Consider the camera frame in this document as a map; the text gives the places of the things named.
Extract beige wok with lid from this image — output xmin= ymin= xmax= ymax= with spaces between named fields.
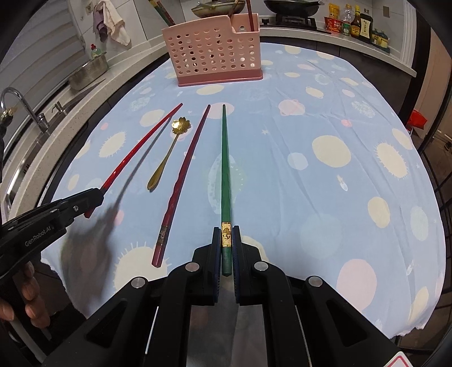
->
xmin=192 ymin=0 xmax=245 ymax=19

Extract purple hanging cloth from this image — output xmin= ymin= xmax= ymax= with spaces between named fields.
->
xmin=92 ymin=3 xmax=108 ymax=42

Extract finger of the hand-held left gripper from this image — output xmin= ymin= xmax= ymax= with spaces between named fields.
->
xmin=53 ymin=188 xmax=105 ymax=224

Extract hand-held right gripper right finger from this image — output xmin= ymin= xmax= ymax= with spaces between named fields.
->
xmin=231 ymin=226 xmax=408 ymax=367

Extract black framed glass door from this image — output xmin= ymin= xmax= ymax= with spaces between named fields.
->
xmin=399 ymin=0 xmax=452 ymax=367

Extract pink perforated utensil holder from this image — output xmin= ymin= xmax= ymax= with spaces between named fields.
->
xmin=162 ymin=12 xmax=264 ymax=88

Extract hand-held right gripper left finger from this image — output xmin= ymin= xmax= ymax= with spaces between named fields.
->
xmin=42 ymin=227 xmax=222 ymax=367

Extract steel sink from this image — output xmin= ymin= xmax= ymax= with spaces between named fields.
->
xmin=0 ymin=79 xmax=107 ymax=198

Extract red plastic bag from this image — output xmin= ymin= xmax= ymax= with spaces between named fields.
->
xmin=410 ymin=110 xmax=428 ymax=129

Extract white hanging towel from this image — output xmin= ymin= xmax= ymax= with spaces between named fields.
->
xmin=100 ymin=0 xmax=132 ymax=46

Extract slim dark sauce bottle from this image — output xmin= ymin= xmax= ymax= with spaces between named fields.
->
xmin=350 ymin=5 xmax=362 ymax=39

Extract black wok with lid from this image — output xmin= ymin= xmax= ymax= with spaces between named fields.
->
xmin=263 ymin=0 xmax=325 ymax=18

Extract brass tap nozzle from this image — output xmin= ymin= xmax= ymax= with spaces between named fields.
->
xmin=0 ymin=108 xmax=16 ymax=135

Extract person's left hand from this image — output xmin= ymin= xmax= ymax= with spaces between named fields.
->
xmin=0 ymin=262 xmax=51 ymax=329

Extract steel colander pot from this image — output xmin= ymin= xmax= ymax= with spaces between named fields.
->
xmin=68 ymin=52 xmax=108 ymax=91

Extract black gas stove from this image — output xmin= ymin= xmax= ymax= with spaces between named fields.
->
xmin=259 ymin=13 xmax=318 ymax=30

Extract blue spotted tablecloth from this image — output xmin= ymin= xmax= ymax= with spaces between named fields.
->
xmin=40 ymin=40 xmax=446 ymax=339

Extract small dark seasoning jars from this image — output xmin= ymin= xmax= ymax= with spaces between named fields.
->
xmin=372 ymin=30 xmax=391 ymax=49

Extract chrome kitchen faucet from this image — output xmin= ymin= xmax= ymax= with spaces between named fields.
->
xmin=0 ymin=88 xmax=50 ymax=133

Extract gold flower spoon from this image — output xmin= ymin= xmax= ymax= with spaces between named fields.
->
xmin=147 ymin=116 xmax=190 ymax=192

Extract large dark sauce bottle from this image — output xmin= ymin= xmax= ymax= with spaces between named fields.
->
xmin=359 ymin=9 xmax=374 ymax=43

